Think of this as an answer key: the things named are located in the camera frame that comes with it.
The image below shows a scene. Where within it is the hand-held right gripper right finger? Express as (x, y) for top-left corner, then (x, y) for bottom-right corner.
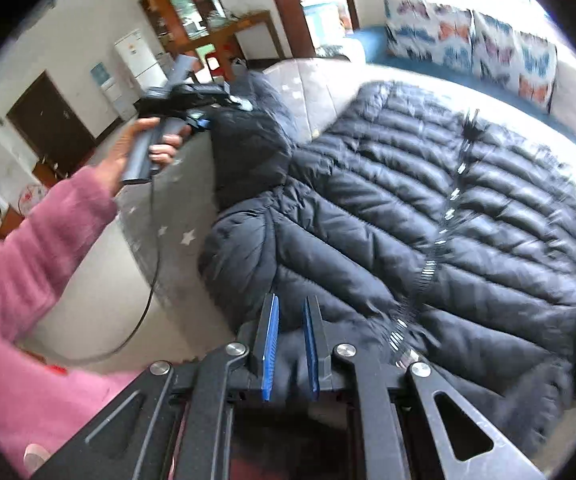
(302, 295), (549, 480)

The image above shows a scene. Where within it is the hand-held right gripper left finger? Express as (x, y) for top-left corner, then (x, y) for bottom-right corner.
(32, 292), (281, 480)

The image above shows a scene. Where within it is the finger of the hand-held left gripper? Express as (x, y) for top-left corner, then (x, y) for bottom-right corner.
(218, 91), (256, 112)
(190, 109), (215, 132)

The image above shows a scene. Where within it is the black puffer jacket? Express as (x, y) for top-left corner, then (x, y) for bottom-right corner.
(197, 72), (576, 456)

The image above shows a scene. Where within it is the person's left hand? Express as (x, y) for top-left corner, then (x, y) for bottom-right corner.
(90, 116), (193, 197)

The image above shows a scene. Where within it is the white refrigerator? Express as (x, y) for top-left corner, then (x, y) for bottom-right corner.
(114, 30), (169, 95)

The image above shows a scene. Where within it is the white water dispenser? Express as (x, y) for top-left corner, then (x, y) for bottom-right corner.
(90, 60), (137, 122)

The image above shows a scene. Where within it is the wooden display cabinet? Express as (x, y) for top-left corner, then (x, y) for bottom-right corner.
(139, 0), (289, 70)

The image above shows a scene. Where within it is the brown framed doorway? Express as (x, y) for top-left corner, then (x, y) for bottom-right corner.
(259, 0), (362, 60)

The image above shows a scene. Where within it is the dark brown door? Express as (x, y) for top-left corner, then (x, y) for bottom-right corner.
(6, 71), (97, 167)

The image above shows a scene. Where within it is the blue sofa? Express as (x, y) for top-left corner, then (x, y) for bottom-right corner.
(343, 24), (561, 118)

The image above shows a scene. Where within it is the red standing fan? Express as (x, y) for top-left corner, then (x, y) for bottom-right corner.
(16, 181), (52, 217)

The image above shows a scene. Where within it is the person's pink clothing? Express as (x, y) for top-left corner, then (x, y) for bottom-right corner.
(0, 310), (169, 480)

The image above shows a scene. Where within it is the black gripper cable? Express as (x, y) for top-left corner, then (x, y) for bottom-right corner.
(32, 175), (165, 363)

